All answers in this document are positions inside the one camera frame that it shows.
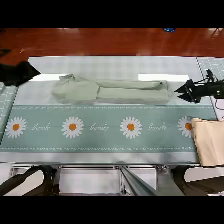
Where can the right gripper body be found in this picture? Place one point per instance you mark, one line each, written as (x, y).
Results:
(201, 90)

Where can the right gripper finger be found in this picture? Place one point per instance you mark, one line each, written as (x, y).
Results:
(190, 97)
(185, 87)

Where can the light green shirt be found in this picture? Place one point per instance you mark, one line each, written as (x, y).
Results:
(110, 90)

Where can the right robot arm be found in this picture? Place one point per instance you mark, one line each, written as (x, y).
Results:
(213, 89)

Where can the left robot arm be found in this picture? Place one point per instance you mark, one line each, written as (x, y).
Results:
(15, 74)

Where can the beige garment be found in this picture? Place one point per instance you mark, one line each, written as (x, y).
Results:
(210, 141)

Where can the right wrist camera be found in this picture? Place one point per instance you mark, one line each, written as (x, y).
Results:
(209, 75)

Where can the silver frame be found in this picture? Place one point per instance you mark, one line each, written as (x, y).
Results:
(110, 178)

